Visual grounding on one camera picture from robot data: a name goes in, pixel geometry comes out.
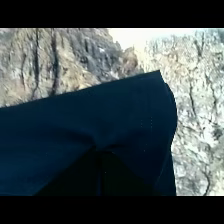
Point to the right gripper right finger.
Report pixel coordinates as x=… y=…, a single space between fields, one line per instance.
x=123 y=181

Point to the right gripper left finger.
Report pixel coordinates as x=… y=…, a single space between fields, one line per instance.
x=80 y=181

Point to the dark navy garment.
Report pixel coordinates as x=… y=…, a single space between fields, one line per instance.
x=83 y=120

